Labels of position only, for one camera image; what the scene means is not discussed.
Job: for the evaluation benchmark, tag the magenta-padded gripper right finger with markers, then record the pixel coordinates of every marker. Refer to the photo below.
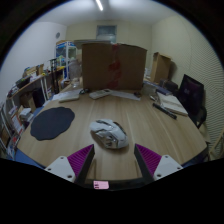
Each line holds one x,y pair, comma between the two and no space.
166,166

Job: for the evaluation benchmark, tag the large brown cardboard box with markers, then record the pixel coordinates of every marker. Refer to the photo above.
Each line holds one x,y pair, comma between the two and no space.
100,66

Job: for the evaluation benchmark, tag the grey flat board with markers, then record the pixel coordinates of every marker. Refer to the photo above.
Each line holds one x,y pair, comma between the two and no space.
90,41

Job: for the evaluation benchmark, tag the white glass-door cabinet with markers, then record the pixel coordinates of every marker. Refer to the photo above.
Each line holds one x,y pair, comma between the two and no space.
65,55

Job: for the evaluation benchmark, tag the white and grey computer mouse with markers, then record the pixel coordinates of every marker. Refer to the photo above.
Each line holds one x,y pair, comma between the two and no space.
108,133

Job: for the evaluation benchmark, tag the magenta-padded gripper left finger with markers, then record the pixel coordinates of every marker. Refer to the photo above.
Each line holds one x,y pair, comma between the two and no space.
60,166

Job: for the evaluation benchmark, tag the white paper sheet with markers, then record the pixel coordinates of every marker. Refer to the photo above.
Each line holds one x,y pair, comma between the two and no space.
123,95
56,96

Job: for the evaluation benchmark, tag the open notebook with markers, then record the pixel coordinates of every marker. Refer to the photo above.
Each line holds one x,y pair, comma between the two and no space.
171,103

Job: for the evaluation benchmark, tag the dark cloud-shaped mouse pad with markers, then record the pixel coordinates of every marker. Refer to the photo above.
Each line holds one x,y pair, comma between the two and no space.
51,123

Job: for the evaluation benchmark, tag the ceiling tube light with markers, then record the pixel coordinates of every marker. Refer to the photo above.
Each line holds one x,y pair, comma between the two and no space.
99,5

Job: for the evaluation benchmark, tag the round wall clock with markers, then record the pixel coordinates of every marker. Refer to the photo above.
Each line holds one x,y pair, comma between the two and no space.
58,35

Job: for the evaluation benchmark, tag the small brown cardboard box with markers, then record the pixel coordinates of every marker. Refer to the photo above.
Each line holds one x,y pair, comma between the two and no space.
160,66

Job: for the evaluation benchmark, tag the white remote control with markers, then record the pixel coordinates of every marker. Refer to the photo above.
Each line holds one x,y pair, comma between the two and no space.
99,94

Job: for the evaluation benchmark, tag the clear plastic water bottle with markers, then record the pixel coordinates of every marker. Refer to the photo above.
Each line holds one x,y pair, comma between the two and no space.
75,71

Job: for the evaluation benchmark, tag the black floor stand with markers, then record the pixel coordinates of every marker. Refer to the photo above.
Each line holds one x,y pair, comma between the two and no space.
54,76

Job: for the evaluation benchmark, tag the frosted window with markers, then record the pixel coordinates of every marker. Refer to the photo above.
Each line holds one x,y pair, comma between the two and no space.
106,33

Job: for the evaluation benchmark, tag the small black clip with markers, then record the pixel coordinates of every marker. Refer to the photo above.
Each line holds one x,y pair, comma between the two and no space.
137,94

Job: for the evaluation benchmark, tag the black pen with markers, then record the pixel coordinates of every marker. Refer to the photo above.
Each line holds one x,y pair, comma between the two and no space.
164,110

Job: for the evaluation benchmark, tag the black tape roll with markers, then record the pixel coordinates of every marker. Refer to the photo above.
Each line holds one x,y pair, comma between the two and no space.
84,90

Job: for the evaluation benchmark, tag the cluttered wooden shelf unit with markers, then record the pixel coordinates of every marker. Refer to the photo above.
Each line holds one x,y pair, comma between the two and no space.
20,106

